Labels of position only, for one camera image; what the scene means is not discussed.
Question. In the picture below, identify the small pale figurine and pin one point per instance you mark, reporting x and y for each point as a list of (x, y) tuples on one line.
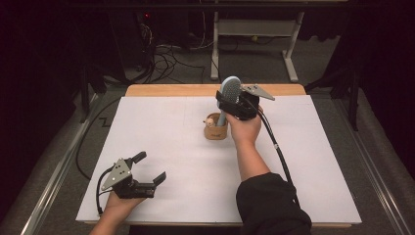
[(210, 122)]

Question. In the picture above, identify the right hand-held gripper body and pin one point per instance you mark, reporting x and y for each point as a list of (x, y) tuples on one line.
[(246, 107)]

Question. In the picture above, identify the light blue hairbrush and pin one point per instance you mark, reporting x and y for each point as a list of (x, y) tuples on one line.
[(231, 88)]

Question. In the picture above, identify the person's right hand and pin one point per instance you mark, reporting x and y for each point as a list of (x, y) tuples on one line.
[(246, 130)]

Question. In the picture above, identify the white table board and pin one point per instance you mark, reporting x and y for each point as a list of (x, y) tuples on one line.
[(182, 169)]

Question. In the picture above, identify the person's left hand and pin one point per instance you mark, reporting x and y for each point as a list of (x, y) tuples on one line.
[(119, 207)]

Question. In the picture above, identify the wooden holder cup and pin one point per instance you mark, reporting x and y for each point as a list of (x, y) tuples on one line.
[(215, 133)]

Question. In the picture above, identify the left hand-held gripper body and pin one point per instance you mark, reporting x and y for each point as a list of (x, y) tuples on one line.
[(135, 190)]

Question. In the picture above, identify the white metal desk frame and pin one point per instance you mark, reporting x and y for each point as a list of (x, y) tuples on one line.
[(254, 27)]

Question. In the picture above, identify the black stand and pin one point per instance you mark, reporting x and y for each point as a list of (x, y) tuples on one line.
[(87, 88), (352, 94)]

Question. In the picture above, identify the dark computer tower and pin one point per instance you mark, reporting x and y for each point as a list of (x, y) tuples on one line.
[(130, 36)]

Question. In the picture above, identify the metal floor rail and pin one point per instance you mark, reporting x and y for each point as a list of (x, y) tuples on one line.
[(55, 176), (372, 169)]

